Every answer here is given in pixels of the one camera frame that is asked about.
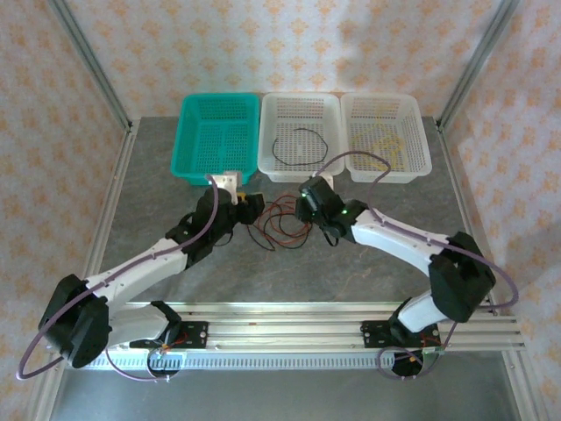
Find aluminium frame post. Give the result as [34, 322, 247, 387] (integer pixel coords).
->
[437, 0, 523, 132]
[46, 0, 134, 132]

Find bundle of coloured wires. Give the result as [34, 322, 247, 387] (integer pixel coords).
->
[262, 195, 316, 240]

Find white plastic basket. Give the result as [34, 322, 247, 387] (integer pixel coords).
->
[340, 91, 434, 184]
[257, 91, 346, 184]

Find teal plastic basket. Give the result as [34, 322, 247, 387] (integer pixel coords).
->
[169, 92, 260, 187]

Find aluminium table side rail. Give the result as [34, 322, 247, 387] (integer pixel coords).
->
[436, 117, 544, 421]
[25, 117, 141, 421]

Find black cable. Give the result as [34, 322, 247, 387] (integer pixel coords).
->
[271, 126, 330, 167]
[247, 199, 281, 252]

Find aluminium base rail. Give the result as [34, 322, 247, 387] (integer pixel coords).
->
[46, 301, 527, 353]

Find grey metal sheet panel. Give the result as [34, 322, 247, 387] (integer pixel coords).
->
[47, 367, 522, 421]

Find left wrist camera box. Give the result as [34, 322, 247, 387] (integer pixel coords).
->
[213, 172, 245, 206]

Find grey slotted cable duct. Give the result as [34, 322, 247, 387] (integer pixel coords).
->
[82, 353, 442, 372]

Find power wires with yellow connector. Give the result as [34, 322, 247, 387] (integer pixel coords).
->
[146, 332, 190, 383]
[392, 335, 444, 381]

